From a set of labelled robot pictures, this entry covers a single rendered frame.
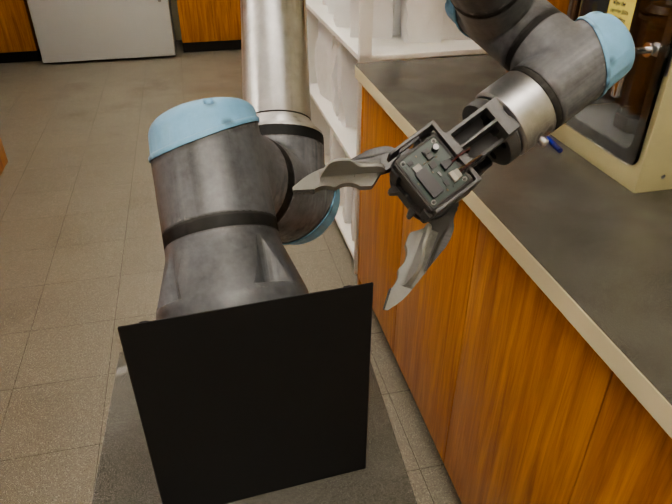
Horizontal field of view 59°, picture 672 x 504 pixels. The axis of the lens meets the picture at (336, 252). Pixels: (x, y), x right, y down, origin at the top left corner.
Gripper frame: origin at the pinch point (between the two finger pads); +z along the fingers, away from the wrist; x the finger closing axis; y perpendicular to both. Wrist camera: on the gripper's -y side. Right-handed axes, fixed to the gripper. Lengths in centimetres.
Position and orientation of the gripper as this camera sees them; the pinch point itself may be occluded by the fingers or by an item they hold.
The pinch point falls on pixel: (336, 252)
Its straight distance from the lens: 60.0
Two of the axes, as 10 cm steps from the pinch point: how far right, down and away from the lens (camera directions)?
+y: 0.0, -1.5, -9.9
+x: 6.1, 7.9, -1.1
